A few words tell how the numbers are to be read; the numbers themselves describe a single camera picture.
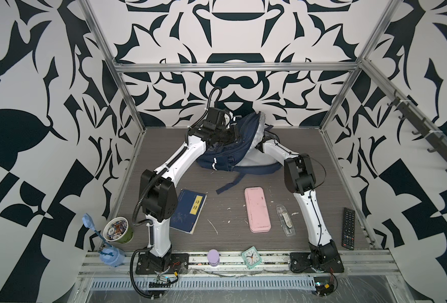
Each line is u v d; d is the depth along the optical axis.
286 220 0.84
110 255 0.69
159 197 0.49
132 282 0.69
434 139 0.58
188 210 0.87
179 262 0.74
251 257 0.74
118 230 0.74
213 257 0.68
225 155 0.92
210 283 0.78
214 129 0.66
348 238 0.79
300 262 0.74
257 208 0.87
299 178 0.66
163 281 0.72
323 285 0.71
